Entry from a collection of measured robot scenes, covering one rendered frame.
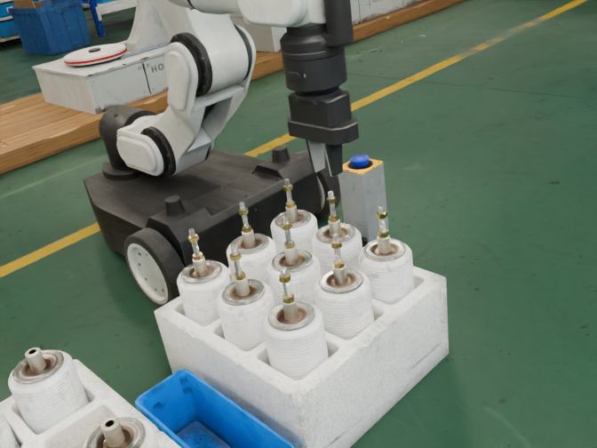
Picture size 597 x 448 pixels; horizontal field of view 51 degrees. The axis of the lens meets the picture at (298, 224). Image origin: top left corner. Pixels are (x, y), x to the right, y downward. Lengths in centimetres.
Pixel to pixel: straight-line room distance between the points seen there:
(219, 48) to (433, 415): 87
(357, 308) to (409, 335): 14
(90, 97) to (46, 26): 245
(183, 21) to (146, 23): 191
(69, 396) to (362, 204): 68
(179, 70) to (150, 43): 195
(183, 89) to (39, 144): 152
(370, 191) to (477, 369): 41
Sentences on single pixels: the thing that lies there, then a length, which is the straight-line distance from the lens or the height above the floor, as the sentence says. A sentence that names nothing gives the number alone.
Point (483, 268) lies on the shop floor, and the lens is 154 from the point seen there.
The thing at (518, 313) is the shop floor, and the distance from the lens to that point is 140.
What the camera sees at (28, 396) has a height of 24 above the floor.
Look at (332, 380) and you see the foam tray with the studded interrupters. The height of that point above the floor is 16.
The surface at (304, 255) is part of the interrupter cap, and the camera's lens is 114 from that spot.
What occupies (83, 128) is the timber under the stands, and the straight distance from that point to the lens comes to 295.
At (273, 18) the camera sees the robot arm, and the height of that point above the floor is 69.
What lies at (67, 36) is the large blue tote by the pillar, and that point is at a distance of 554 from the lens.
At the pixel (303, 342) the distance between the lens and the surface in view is 97.
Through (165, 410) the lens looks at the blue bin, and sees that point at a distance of 117.
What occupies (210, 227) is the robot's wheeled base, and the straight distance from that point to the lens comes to 148.
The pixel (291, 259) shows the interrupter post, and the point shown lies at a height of 26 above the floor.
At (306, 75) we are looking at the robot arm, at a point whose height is 61.
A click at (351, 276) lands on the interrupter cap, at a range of 106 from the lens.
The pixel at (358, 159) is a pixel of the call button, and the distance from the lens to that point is 132.
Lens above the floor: 82
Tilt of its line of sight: 27 degrees down
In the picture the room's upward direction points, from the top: 9 degrees counter-clockwise
